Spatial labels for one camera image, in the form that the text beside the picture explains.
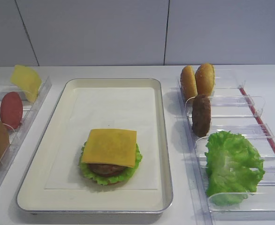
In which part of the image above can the sesame bun top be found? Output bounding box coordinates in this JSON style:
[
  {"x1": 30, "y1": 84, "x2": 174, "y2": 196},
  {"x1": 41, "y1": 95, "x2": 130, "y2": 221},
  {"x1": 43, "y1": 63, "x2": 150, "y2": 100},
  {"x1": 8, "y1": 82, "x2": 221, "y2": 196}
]
[{"x1": 180, "y1": 66, "x2": 198, "y2": 100}]

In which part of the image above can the brown meat patty in rack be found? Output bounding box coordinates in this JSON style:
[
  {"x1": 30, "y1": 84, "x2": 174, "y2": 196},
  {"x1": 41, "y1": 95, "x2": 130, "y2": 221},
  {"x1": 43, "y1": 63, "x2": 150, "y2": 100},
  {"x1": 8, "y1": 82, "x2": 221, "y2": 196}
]
[{"x1": 192, "y1": 94, "x2": 211, "y2": 137}]

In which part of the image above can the red tomato slice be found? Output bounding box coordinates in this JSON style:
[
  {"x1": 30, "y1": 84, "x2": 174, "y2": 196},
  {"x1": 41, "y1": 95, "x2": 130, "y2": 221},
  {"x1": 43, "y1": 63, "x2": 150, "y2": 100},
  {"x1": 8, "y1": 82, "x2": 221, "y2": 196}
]
[{"x1": 0, "y1": 91, "x2": 23, "y2": 129}]

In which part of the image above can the white paper tray liner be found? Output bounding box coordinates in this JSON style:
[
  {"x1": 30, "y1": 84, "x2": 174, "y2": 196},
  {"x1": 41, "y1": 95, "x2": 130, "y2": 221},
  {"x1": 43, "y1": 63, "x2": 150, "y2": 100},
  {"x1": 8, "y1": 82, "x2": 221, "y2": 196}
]
[{"x1": 46, "y1": 88, "x2": 160, "y2": 192}]

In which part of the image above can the brown meat patty in burger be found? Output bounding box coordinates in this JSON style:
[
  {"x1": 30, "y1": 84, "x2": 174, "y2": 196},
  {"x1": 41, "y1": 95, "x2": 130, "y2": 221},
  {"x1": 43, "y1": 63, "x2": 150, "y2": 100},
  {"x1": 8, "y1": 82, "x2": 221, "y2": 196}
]
[{"x1": 88, "y1": 164, "x2": 126, "y2": 177}]

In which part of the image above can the upright sesame bun half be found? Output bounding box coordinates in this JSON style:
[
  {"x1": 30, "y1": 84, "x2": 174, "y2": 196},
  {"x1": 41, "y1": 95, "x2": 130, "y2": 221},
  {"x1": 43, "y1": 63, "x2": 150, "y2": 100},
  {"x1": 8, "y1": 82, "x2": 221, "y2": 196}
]
[{"x1": 195, "y1": 63, "x2": 215, "y2": 96}]

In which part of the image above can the green lettuce under burger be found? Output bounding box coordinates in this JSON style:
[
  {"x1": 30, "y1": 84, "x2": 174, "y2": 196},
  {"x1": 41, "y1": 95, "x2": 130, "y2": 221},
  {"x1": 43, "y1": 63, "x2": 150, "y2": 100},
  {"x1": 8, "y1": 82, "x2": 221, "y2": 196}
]
[{"x1": 78, "y1": 143, "x2": 142, "y2": 186}]

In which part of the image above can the green lettuce leaf in rack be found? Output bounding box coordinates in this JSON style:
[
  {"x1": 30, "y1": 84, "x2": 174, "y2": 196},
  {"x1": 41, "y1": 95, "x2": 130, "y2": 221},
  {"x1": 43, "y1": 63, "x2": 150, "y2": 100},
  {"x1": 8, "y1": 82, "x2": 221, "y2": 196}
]
[{"x1": 205, "y1": 131, "x2": 265, "y2": 206}]

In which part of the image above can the clear acrylic left rack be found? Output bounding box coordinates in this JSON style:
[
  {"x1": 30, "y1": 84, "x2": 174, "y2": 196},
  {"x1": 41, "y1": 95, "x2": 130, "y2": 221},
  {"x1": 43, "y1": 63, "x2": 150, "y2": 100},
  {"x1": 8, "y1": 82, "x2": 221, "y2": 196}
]
[{"x1": 0, "y1": 77, "x2": 52, "y2": 186}]

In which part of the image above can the yellow cheese slice in rack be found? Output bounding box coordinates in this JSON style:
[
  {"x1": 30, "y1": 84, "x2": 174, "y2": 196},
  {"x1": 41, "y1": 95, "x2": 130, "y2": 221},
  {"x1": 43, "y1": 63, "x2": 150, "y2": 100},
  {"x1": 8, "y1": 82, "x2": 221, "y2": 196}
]
[{"x1": 10, "y1": 65, "x2": 42, "y2": 103}]

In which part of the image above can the orange cheese slice on burger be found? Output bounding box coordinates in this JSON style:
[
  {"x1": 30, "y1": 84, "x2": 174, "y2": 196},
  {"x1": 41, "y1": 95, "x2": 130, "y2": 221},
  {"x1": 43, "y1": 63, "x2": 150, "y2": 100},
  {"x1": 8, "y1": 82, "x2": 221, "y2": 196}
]
[{"x1": 81, "y1": 128, "x2": 137, "y2": 168}]

